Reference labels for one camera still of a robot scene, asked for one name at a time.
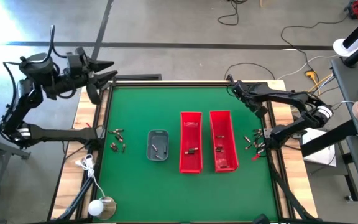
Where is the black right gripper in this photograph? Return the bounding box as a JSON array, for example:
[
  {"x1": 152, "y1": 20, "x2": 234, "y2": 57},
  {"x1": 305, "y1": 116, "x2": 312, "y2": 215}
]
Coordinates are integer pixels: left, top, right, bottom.
[{"x1": 230, "y1": 79, "x2": 269, "y2": 119}]

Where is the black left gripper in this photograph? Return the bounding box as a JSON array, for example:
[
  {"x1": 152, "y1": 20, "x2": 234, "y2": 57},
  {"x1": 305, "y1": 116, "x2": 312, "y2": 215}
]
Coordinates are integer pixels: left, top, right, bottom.
[{"x1": 63, "y1": 46, "x2": 119, "y2": 105}]

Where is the flat black bar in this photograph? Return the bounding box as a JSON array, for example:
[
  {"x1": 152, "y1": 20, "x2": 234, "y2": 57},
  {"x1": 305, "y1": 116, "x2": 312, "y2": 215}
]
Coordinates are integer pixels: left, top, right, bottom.
[{"x1": 110, "y1": 73, "x2": 163, "y2": 82}]

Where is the red plastic storage bin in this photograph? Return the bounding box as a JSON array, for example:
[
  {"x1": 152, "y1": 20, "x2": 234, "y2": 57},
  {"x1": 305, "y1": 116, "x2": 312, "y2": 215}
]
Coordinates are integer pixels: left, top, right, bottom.
[
  {"x1": 209, "y1": 110, "x2": 239, "y2": 174},
  {"x1": 179, "y1": 111, "x2": 203, "y2": 174}
]

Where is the grey plastic tray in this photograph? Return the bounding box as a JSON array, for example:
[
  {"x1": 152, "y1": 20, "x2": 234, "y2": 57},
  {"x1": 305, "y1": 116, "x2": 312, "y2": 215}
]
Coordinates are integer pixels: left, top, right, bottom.
[{"x1": 146, "y1": 129, "x2": 170, "y2": 162}]

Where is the black diagonal beam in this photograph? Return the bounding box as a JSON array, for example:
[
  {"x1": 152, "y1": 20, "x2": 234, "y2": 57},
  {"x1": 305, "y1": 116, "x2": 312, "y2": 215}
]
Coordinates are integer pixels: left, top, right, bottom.
[{"x1": 300, "y1": 119, "x2": 358, "y2": 158}]

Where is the white box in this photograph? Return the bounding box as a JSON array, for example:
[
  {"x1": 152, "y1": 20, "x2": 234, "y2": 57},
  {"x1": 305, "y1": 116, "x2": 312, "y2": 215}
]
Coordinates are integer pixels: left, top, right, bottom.
[{"x1": 301, "y1": 129, "x2": 337, "y2": 167}]

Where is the grey side table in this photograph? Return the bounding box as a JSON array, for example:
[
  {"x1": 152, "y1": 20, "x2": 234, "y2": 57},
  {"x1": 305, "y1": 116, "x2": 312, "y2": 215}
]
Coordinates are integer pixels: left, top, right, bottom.
[{"x1": 330, "y1": 55, "x2": 358, "y2": 215}]

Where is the black diagonal brace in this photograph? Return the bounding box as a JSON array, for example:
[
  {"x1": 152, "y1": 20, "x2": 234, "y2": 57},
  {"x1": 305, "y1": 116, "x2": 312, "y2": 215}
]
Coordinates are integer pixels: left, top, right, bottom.
[
  {"x1": 268, "y1": 161, "x2": 315, "y2": 222},
  {"x1": 56, "y1": 175, "x2": 96, "y2": 222}
]

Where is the green table mat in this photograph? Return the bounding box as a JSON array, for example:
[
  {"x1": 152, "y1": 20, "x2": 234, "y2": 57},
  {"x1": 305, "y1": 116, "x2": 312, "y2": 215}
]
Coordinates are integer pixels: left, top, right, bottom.
[{"x1": 97, "y1": 86, "x2": 279, "y2": 222}]

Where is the white ball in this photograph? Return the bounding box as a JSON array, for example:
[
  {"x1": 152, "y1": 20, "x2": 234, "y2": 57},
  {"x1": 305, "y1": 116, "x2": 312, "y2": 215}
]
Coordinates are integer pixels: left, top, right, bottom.
[{"x1": 87, "y1": 200, "x2": 104, "y2": 217}]

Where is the round metal base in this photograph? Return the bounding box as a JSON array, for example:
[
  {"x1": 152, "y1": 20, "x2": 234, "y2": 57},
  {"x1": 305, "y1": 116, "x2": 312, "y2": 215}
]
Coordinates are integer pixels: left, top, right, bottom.
[{"x1": 98, "y1": 196, "x2": 117, "y2": 221}]

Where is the arched black floor cable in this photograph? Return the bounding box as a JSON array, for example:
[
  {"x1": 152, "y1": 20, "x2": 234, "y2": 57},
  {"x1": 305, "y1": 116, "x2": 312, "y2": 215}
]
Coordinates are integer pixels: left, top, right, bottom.
[{"x1": 224, "y1": 62, "x2": 276, "y2": 81}]

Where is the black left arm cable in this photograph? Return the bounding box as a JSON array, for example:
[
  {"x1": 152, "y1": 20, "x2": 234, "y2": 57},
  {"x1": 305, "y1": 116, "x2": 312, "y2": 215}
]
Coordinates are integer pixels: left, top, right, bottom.
[{"x1": 1, "y1": 24, "x2": 71, "y2": 103}]

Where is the white floor cable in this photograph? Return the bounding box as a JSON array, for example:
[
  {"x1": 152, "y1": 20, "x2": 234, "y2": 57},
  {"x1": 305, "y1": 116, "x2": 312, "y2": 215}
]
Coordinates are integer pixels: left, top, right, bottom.
[{"x1": 277, "y1": 54, "x2": 340, "y2": 80}]

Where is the yellow floor cable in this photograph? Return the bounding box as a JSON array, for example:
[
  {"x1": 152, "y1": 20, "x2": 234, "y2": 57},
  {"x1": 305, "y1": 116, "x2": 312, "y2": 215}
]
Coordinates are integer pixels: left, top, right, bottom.
[{"x1": 293, "y1": 70, "x2": 334, "y2": 103}]

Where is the long black floor cable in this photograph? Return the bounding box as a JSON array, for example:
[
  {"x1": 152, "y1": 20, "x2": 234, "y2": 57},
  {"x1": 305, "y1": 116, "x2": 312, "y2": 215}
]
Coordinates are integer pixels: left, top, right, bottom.
[{"x1": 280, "y1": 15, "x2": 349, "y2": 75}]

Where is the white bundled cable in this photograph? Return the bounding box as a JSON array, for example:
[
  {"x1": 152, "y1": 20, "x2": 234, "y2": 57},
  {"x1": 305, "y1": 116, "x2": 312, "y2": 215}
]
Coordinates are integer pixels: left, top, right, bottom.
[{"x1": 75, "y1": 154, "x2": 105, "y2": 200}]

